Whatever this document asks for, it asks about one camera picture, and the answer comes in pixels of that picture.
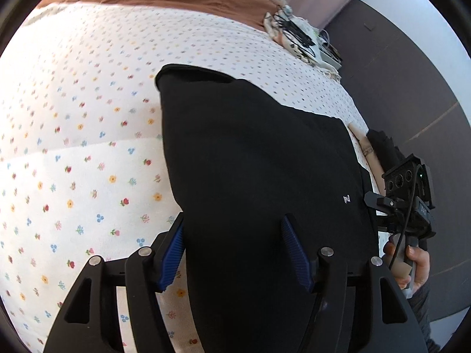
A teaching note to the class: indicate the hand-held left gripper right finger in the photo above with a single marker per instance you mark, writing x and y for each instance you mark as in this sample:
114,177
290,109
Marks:
294,253

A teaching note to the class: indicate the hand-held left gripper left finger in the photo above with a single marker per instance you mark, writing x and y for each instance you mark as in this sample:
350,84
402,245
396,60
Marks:
173,253

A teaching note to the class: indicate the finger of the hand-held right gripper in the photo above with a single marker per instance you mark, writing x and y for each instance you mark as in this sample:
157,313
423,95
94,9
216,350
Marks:
375,200

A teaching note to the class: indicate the beige bed base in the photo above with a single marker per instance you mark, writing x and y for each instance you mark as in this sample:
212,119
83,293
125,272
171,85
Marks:
369,161

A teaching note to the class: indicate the dark cloth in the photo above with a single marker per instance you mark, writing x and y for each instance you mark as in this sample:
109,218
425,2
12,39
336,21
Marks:
382,143

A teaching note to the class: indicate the person's right forearm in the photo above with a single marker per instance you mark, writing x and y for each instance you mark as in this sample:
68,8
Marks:
423,320

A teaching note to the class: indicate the black garment with white print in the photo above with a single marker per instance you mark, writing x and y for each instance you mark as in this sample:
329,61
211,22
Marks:
257,154

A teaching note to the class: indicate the person's right hand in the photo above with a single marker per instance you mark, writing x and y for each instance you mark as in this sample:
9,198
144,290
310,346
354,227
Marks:
421,264

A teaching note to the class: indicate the floral white bed sheet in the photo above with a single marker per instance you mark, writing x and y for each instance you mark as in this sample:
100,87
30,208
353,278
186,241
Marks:
92,117

